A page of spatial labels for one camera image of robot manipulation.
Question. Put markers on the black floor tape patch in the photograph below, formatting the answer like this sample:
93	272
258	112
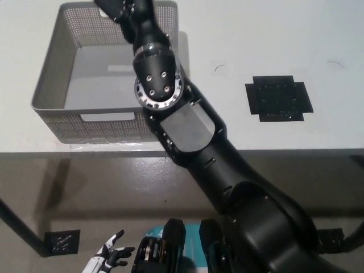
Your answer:
62	241
331	239

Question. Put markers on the black metal table leg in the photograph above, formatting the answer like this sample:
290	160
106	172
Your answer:
22	227

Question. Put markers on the clear plastic tape strip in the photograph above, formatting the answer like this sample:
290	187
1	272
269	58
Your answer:
113	145

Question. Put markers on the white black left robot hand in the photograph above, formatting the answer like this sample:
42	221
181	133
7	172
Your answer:
109	256

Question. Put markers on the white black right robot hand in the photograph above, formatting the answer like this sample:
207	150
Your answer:
113	10

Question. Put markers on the black tape patch with holes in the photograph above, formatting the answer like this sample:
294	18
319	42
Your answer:
278	99

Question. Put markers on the grey perforated plastic basket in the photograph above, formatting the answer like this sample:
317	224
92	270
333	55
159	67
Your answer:
54	85

